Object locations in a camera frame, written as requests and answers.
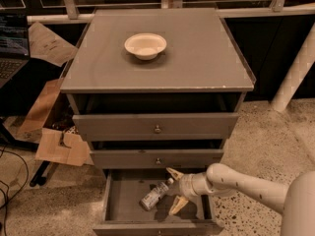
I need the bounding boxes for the white horizontal rail pipe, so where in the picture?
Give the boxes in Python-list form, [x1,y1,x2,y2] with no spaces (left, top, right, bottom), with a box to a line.
[28,2,315,26]

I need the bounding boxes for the black cable on floor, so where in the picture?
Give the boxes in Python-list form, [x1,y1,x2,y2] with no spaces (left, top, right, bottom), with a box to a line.
[0,144,31,236]

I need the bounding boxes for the black table leg base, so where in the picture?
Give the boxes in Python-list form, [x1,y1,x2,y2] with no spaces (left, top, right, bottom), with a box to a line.
[0,118,51,188]

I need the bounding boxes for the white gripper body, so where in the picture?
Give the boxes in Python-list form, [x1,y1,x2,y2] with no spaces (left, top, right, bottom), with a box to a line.
[178,174,195,199]

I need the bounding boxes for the grey drawer cabinet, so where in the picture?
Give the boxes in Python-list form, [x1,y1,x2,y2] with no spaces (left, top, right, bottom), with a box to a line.
[60,7,257,179]

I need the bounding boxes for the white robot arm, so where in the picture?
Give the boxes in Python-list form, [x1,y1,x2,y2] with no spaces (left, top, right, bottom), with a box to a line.
[166,163,315,236]

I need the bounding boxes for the brass top drawer knob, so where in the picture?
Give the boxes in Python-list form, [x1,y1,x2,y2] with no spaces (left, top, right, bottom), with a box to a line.
[154,125,162,134]

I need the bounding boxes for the crumpled brown paper sheet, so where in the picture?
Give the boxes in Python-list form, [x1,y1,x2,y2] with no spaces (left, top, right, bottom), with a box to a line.
[29,22,78,67]

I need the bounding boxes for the white diagonal post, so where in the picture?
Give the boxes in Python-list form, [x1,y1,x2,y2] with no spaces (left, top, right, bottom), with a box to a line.
[271,24,315,112]

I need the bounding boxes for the grey middle drawer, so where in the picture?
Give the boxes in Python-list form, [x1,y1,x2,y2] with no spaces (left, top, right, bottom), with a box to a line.
[91,149,223,169]

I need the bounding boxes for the black laptop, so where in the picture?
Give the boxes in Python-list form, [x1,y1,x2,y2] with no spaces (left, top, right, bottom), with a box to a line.
[0,12,31,88]

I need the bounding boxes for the brown cardboard box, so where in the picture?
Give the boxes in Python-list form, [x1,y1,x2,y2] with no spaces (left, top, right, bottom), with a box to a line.
[18,79,93,166]

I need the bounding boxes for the grey drawer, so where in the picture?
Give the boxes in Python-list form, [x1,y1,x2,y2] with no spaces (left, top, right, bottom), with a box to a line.
[73,113,238,142]
[91,149,223,169]
[94,169,222,236]

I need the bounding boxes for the grey top drawer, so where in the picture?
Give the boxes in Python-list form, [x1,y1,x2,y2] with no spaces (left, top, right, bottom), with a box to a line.
[73,113,238,142]

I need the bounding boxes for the clear plastic bottle white cap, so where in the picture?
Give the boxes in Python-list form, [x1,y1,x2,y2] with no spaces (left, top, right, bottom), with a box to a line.
[140,178,174,211]

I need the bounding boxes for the grey bottom drawer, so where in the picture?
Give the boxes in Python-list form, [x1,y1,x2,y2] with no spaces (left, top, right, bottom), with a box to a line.
[94,169,222,236]

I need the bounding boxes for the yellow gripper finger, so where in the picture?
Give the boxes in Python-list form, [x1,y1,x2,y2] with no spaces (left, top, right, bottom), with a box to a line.
[166,167,183,181]
[168,196,189,215]

